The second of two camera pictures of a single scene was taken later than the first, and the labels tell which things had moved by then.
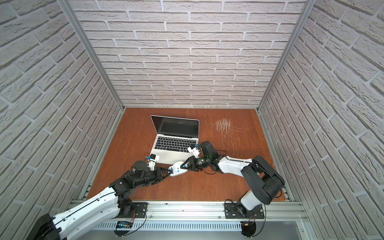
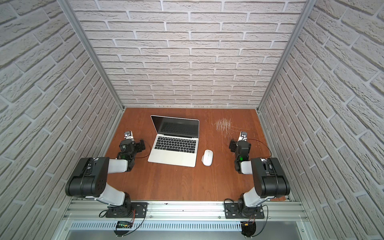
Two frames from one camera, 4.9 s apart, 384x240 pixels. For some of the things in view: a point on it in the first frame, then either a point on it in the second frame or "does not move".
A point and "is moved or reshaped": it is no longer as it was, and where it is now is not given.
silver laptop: [174, 136] does not move
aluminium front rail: [215, 210] does not move
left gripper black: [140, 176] → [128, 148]
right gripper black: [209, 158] → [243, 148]
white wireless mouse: [176, 169] is moved or reshaped
